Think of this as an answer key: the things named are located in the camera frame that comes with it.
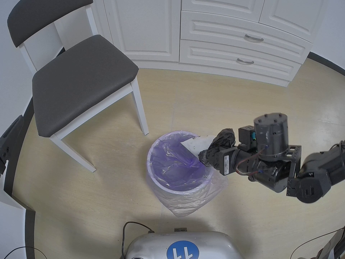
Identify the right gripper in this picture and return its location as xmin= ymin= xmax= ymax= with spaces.
xmin=219 ymin=147 xmax=261 ymax=182

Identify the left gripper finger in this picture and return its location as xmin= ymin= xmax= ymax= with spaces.
xmin=0 ymin=115 xmax=25 ymax=174

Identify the black plastic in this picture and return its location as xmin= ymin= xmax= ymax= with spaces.
xmin=198 ymin=128 xmax=238 ymax=170

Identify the purple plastic bag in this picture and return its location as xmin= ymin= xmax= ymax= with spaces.
xmin=147 ymin=130 xmax=230 ymax=218

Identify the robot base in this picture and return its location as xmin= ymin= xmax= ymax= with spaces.
xmin=127 ymin=228 xmax=241 ymax=259

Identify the white trash bin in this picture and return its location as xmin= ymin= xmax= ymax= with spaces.
xmin=147 ymin=131 xmax=215 ymax=213

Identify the white chair with grey seat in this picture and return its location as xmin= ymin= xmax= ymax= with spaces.
xmin=7 ymin=0 xmax=149 ymax=172

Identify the white wardrobe with drawers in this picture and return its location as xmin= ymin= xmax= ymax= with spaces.
xmin=91 ymin=0 xmax=336 ymax=87

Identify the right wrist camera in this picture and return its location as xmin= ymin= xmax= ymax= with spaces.
xmin=238 ymin=126 xmax=256 ymax=149

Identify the black cable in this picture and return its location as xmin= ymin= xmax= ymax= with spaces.
xmin=292 ymin=226 xmax=345 ymax=259
xmin=0 ymin=246 xmax=45 ymax=259
xmin=122 ymin=221 xmax=155 ymax=259

